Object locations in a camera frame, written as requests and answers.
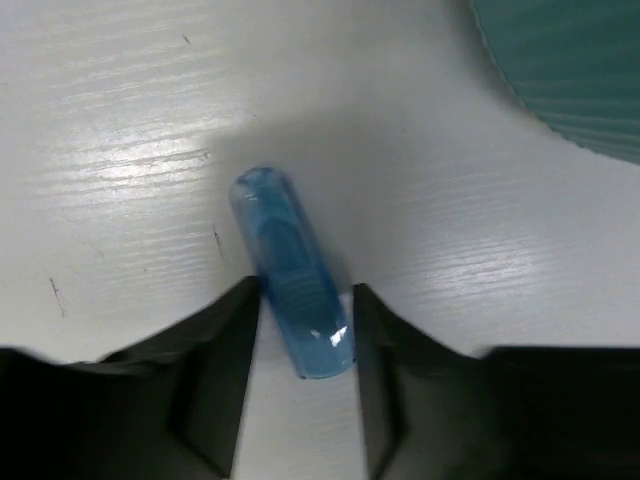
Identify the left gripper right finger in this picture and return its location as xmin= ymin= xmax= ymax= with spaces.
xmin=353 ymin=284 xmax=639 ymax=479

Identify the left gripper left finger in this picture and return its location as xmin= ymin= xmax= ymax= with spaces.
xmin=1 ymin=277 xmax=260 ymax=479

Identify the blue eraser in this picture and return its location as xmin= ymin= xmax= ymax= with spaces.
xmin=229 ymin=167 xmax=355 ymax=379

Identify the teal round divided organizer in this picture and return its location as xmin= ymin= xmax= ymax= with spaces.
xmin=470 ymin=1 xmax=639 ymax=163

